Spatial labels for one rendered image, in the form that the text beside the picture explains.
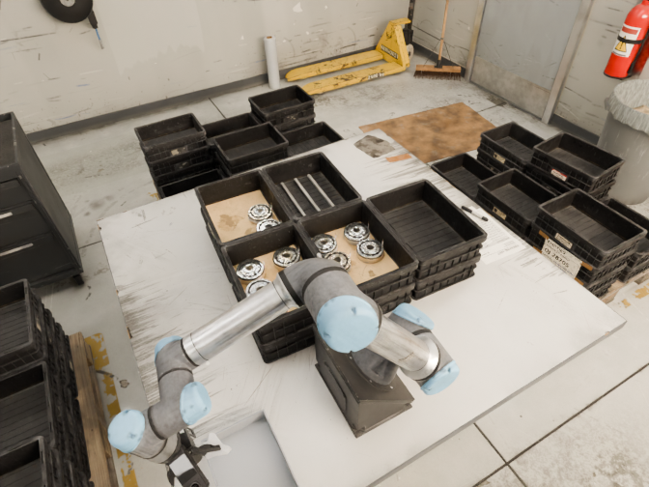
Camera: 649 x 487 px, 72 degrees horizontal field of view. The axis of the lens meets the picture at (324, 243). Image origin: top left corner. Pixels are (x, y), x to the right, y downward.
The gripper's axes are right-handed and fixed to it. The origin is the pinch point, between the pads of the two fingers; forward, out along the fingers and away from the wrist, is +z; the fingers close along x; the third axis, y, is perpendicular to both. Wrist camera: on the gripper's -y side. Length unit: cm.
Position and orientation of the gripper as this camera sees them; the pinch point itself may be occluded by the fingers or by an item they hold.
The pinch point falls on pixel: (208, 471)
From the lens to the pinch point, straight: 131.7
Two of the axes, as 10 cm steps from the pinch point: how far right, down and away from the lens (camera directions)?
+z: 2.6, 5.8, 7.7
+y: -5.4, -5.8, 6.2
